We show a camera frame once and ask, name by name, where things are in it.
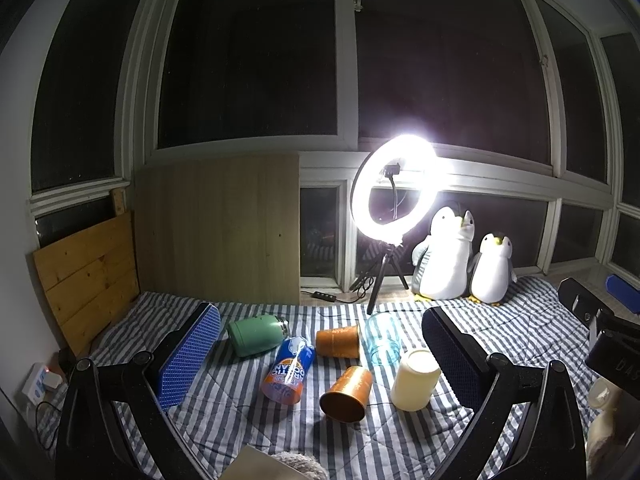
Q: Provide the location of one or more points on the wooden pine headboard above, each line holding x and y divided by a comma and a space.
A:
90, 278

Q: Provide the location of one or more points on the orange paper cup far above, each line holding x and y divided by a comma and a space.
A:
340, 342

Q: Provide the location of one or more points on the orange paper cup near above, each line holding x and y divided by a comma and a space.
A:
347, 400

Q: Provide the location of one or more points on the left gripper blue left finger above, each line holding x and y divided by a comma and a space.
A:
182, 353

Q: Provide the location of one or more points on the large white penguin plush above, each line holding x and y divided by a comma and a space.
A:
441, 261

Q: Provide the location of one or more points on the black power strip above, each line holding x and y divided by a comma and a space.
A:
324, 296

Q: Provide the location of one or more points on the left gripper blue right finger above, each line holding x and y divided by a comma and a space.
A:
459, 356

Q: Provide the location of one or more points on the white wall power strip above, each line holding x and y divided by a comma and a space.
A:
41, 380

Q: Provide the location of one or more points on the cream white jar cup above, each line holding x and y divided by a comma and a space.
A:
415, 380

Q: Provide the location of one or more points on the black tripod stand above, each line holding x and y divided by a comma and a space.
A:
370, 280

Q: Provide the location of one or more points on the blue orange drink can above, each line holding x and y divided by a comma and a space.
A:
285, 380

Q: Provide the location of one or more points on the green steel thermos bottle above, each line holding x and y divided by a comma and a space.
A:
258, 334

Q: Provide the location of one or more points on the pale wooden board panel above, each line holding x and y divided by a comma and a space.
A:
221, 229

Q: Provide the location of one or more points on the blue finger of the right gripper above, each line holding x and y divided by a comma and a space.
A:
625, 293

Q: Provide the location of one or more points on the small white penguin plush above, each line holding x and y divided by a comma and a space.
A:
491, 271

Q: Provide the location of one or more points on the white ring light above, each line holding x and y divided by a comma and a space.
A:
406, 162

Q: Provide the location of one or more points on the orange paper cup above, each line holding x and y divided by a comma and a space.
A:
347, 400
340, 342

